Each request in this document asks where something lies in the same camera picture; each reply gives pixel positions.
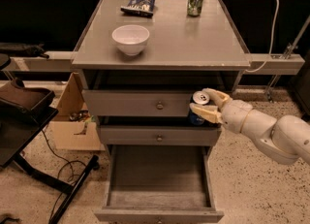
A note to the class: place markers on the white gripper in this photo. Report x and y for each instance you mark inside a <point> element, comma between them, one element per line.
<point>236,113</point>

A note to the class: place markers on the blue pepsi can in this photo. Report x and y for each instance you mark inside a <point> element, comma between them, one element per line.
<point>201,98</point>

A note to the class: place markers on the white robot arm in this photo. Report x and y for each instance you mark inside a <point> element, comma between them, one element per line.
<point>284,140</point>

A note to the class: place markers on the grey top drawer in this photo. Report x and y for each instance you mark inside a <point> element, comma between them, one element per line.
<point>144,103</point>

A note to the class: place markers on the grey drawer cabinet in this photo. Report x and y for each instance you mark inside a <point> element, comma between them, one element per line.
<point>183,53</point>

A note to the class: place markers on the grey open bottom drawer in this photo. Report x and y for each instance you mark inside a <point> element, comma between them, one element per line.
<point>159,185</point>

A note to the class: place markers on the grey middle drawer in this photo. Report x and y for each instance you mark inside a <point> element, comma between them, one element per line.
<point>159,135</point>

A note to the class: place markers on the white bowl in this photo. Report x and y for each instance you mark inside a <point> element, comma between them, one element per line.
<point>131,39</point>

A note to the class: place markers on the blue chip bag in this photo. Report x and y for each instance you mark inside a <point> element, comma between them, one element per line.
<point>139,8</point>

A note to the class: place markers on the cardboard box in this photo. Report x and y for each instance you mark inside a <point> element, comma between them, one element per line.
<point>73,128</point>

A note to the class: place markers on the brown cushioned pad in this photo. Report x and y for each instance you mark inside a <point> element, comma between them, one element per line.
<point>26,99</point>

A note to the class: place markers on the black object on ledge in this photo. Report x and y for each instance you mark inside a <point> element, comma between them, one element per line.
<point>23,50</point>

